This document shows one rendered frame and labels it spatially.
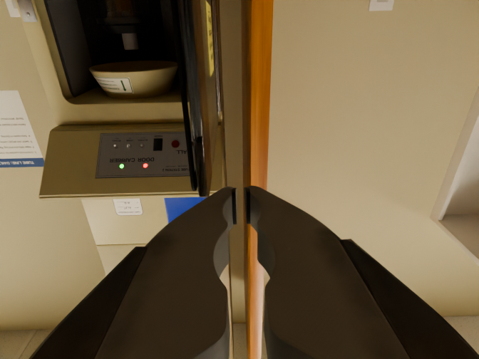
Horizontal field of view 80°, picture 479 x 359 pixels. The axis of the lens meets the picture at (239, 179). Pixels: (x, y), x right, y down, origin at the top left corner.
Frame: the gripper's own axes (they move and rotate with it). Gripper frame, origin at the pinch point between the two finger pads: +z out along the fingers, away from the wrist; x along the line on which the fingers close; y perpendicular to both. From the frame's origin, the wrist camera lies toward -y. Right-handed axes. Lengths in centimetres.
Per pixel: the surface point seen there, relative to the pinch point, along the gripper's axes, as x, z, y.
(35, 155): -73, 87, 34
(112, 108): -23, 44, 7
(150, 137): -15.9, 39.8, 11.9
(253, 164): 2.8, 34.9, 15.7
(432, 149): 73, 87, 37
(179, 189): -10.2, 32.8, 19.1
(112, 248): -31, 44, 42
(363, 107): 44, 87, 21
